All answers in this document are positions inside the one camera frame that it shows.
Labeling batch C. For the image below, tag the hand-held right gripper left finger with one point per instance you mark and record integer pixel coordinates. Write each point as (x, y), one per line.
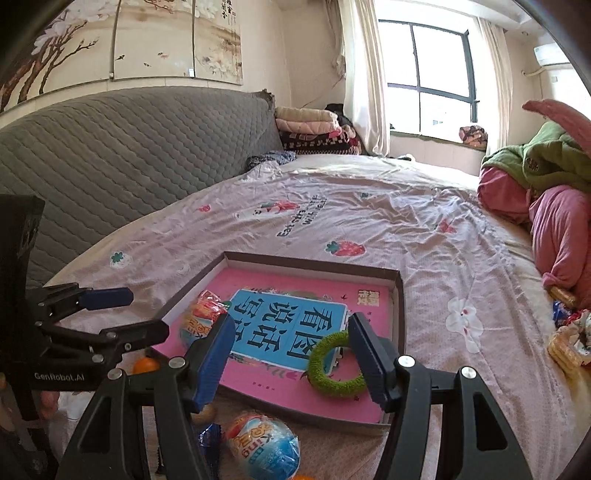
(214, 364)

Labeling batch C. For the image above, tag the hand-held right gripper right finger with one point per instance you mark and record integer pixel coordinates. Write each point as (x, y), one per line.
(367, 360)

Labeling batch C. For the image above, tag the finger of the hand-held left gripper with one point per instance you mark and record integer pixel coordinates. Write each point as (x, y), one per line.
(138, 332)
(108, 297)

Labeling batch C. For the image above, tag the brown cardboard box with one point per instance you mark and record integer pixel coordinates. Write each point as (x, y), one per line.
(194, 286)

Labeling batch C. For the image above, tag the blue snack packet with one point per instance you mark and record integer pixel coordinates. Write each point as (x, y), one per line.
(212, 443)

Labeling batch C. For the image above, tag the egg-shaped chocolate toy packet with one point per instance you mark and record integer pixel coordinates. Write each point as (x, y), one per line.
(263, 447)
(203, 304)

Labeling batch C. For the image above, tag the orange tangerine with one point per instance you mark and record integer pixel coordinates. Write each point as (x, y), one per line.
(301, 477)
(145, 365)

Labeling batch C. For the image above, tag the person's left hand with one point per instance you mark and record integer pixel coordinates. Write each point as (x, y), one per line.
(47, 405)

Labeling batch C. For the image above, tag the walnut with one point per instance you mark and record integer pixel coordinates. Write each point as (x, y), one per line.
(205, 415)

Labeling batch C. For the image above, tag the pink book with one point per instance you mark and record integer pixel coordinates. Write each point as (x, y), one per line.
(277, 392)

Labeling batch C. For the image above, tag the grey quilted headboard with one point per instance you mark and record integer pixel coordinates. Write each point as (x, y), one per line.
(115, 152)

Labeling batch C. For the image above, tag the clear biscuit packet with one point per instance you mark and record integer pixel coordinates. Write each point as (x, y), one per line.
(565, 350)
(564, 296)

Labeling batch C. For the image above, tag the small blue wrapper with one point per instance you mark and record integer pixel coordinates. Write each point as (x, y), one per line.
(561, 314)

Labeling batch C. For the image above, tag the blue patterned cloth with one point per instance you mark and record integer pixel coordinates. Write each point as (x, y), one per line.
(270, 159)

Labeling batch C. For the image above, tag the white red crumpled wrapper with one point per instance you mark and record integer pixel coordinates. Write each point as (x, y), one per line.
(579, 325)

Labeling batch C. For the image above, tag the dark patterned folded blanket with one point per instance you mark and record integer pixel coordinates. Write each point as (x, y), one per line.
(318, 143)

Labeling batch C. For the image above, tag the pink and green blankets pile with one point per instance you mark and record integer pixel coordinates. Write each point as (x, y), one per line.
(558, 230)

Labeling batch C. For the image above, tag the pink folded blanket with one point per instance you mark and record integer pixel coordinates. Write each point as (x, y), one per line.
(309, 127)

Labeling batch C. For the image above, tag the patterned cloth bundle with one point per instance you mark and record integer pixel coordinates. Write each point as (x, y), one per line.
(473, 136)

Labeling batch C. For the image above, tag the dark cloth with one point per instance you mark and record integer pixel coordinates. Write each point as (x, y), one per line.
(337, 113)

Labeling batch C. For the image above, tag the beige folded blanket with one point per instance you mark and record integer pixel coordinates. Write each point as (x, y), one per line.
(304, 114)

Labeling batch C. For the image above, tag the green garment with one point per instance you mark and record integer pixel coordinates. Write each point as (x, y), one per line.
(549, 157)

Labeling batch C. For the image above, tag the white curtain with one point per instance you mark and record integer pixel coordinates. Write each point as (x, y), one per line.
(496, 83)
(364, 69)

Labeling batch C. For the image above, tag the black framed window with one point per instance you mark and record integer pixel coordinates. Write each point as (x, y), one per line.
(438, 64)

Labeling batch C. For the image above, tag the pink padded cloth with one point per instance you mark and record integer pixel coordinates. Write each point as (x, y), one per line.
(554, 113)

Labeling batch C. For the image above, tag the white air conditioner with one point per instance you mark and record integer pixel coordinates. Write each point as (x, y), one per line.
(551, 55)

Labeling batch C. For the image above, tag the floral wall painting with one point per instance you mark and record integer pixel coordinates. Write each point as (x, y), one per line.
(152, 41)

